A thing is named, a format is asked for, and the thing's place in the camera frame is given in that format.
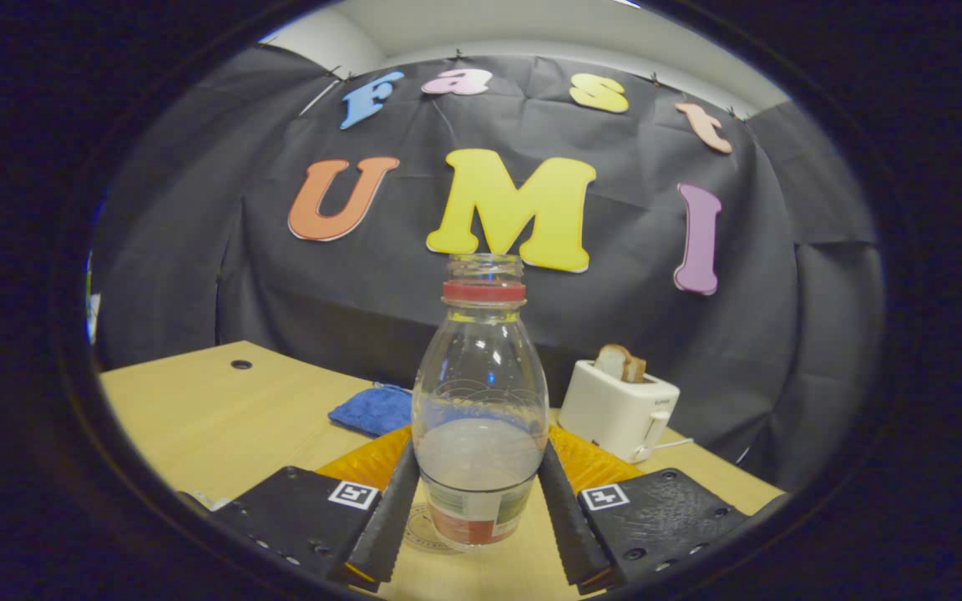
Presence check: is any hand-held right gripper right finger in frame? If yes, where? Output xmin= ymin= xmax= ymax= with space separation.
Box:
xmin=536 ymin=426 xmax=753 ymax=593

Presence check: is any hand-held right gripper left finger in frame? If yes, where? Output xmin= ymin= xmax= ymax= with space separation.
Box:
xmin=185 ymin=426 xmax=422 ymax=589

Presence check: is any light bread slice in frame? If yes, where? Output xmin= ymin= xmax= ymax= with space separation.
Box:
xmin=596 ymin=344 xmax=632 ymax=381

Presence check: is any black backdrop cloth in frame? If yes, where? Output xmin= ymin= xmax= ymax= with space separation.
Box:
xmin=89 ymin=42 xmax=884 ymax=493

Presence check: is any blue towel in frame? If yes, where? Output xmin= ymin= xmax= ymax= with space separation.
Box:
xmin=328 ymin=382 xmax=415 ymax=438

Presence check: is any white toaster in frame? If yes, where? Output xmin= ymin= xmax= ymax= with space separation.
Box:
xmin=559 ymin=360 xmax=681 ymax=464

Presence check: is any round beige coaster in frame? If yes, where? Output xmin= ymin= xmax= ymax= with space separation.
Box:
xmin=402 ymin=501 xmax=469 ymax=556

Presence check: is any clear plastic water bottle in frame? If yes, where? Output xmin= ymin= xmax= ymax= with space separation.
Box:
xmin=411 ymin=253 xmax=550 ymax=552

